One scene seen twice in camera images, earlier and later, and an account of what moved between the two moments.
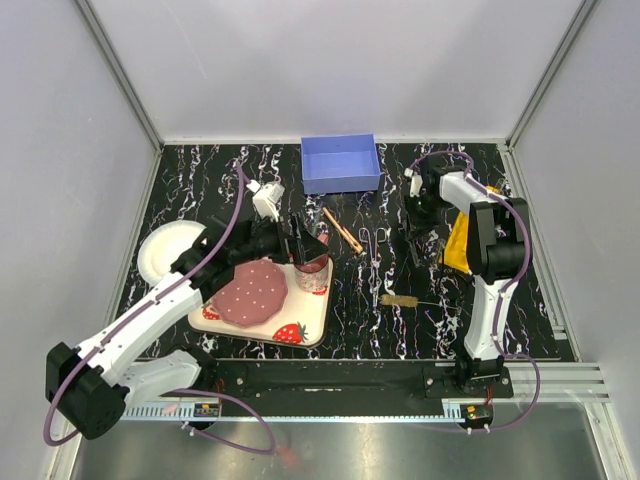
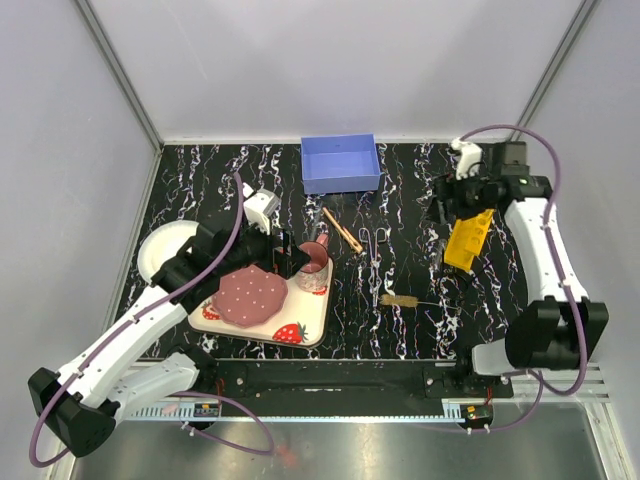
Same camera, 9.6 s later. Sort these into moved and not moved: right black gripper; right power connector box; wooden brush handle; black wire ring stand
Moved: right black gripper
Not moved: wooden brush handle; right power connector box; black wire ring stand
